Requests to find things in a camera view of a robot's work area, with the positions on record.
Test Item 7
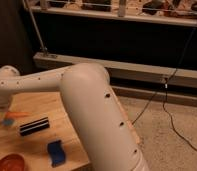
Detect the blue sponge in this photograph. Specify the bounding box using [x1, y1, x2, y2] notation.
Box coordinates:
[47, 140, 66, 167]

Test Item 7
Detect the orange ceramic bowl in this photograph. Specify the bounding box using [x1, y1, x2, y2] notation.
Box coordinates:
[0, 154, 25, 171]

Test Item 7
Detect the grey metal pole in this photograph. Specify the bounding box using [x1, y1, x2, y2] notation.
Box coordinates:
[24, 0, 48, 56]

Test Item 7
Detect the orange carrot-like pepper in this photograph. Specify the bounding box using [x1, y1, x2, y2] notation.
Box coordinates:
[5, 112, 29, 119]

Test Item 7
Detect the cluttered wooden shelf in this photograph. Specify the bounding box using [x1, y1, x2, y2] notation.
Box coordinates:
[22, 0, 197, 27]

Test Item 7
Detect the black white striped block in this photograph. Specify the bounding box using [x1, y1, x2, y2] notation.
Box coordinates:
[19, 117, 50, 136]

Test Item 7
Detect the blue ceramic cup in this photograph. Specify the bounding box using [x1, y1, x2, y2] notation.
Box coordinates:
[1, 118, 15, 127]

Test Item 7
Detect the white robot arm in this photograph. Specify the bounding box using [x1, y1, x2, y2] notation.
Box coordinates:
[0, 63, 150, 171]

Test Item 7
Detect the black cable on floor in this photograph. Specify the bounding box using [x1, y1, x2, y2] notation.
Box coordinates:
[131, 19, 197, 171]

